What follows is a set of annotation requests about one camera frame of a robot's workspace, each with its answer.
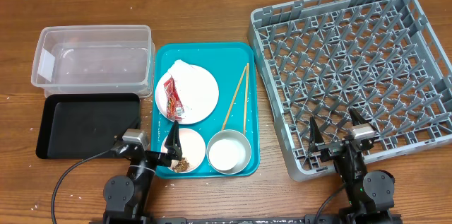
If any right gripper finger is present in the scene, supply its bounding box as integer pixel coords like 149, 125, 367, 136
349, 108, 368, 126
309, 116, 324, 146

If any small pink bowl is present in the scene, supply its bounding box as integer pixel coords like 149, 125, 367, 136
168, 128, 206, 174

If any white paper cup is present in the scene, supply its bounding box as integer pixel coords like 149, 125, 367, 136
208, 139, 246, 174

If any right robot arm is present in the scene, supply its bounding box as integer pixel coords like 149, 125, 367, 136
308, 108, 403, 224

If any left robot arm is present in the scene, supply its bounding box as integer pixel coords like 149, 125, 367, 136
102, 122, 182, 224

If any grey dishwasher rack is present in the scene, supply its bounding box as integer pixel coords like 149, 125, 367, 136
248, 0, 451, 182

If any brown food scrap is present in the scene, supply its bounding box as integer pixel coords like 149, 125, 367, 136
172, 158, 190, 173

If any red snack wrapper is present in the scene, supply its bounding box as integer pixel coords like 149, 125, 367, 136
163, 77, 184, 122

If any large white plate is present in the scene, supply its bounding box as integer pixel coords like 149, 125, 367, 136
155, 64, 219, 124

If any teal serving tray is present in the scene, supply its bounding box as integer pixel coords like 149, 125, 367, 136
150, 42, 261, 177

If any crumpled white napkin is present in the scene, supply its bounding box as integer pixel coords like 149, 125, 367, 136
167, 59, 197, 87

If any grey metal bowl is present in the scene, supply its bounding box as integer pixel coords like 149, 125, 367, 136
206, 129, 251, 175

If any black plastic tray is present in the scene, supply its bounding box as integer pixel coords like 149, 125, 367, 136
35, 93, 141, 159

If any left wooden chopstick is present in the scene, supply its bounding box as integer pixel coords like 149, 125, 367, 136
221, 64, 248, 131

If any wooden chopstick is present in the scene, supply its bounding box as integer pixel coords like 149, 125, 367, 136
243, 63, 249, 136
221, 64, 248, 131

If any right wooden chopstick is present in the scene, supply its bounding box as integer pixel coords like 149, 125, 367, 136
243, 63, 249, 136

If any clear plastic bin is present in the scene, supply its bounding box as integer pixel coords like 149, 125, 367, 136
30, 25, 155, 98

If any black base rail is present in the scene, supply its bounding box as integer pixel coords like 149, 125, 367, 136
89, 214, 403, 224

